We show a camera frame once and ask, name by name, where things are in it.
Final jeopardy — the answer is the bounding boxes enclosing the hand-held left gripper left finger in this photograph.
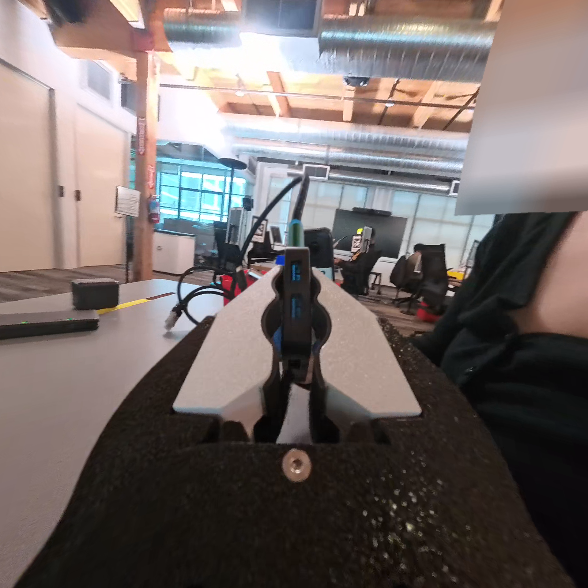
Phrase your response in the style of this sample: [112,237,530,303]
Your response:
[171,266,285,439]

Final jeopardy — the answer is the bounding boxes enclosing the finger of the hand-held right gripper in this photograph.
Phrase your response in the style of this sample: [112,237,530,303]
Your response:
[454,0,588,217]

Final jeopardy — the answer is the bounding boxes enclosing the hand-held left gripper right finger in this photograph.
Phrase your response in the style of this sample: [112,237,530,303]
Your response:
[311,266,423,440]

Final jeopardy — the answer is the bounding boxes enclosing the red plastic bin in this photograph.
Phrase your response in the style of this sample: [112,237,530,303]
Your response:
[223,269,276,306]

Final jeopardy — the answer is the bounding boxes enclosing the black ethernet cable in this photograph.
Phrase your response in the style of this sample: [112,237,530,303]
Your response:
[164,264,242,331]

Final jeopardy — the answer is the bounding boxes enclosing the black usb hub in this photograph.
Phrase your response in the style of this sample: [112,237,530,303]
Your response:
[277,246,315,386]

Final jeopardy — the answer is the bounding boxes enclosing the black hdmi cable green plugs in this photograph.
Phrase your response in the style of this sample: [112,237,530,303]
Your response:
[232,174,312,295]

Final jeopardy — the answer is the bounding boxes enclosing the person's right forearm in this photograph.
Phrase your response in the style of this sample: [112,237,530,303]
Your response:
[514,213,588,338]

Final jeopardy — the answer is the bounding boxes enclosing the black office chair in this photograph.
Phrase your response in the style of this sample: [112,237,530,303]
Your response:
[390,243,448,308]

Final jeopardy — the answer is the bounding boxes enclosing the yellow and brown tape strip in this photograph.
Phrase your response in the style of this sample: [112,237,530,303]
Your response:
[96,292,175,315]

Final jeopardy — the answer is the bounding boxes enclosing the white cabinet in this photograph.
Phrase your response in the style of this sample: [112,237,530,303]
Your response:
[152,231,197,276]

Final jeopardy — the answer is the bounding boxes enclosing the black cube box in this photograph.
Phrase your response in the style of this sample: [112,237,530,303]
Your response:
[71,278,120,311]

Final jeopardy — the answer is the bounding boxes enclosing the black flat box green lights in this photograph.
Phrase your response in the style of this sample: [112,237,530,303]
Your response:
[0,309,100,341]

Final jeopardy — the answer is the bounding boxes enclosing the sign stand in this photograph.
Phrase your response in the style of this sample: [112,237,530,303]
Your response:
[115,186,141,282]

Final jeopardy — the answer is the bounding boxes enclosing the black floor lamp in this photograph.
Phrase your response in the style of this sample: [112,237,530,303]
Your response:
[218,157,249,221]

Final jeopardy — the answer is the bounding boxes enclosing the black wall screen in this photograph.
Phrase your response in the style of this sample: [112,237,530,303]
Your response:
[332,209,409,260]

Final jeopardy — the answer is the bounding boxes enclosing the silver air duct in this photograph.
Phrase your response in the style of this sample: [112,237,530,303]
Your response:
[319,25,499,79]
[163,7,242,47]
[220,115,469,154]

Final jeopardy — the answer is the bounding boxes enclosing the wooden post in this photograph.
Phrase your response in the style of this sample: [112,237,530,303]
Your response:
[133,0,159,281]

